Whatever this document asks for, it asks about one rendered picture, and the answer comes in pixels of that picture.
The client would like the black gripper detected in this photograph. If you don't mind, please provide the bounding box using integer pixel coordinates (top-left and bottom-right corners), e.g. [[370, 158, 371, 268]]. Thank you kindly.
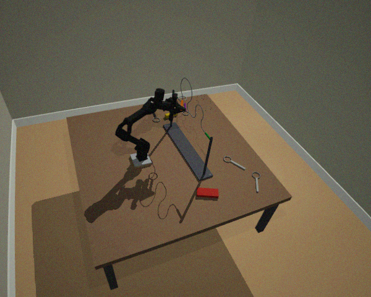
[[162, 93, 186, 121]]

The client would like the red rectangular block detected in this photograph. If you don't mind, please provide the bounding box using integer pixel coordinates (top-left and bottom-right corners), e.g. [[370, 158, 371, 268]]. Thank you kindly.
[[197, 187, 219, 198]]

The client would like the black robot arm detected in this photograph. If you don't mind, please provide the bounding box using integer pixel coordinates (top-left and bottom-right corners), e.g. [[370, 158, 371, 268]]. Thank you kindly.
[[116, 88, 164, 161]]

